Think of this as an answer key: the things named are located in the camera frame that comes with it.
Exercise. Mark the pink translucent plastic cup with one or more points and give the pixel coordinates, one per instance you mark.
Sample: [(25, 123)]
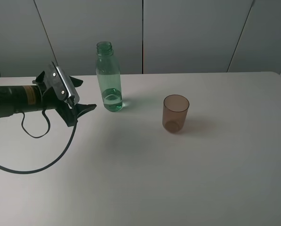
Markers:
[(175, 109)]

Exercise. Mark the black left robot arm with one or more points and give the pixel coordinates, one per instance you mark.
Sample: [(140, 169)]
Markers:
[(21, 99)]

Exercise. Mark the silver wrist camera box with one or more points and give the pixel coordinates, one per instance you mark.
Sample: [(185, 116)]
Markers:
[(69, 87)]

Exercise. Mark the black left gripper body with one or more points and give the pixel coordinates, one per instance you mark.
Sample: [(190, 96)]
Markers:
[(53, 95)]

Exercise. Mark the green transparent plastic bottle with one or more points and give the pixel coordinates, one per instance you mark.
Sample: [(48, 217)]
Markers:
[(108, 75)]

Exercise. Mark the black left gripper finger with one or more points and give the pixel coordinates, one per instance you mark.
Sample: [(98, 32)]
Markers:
[(82, 109), (76, 82)]

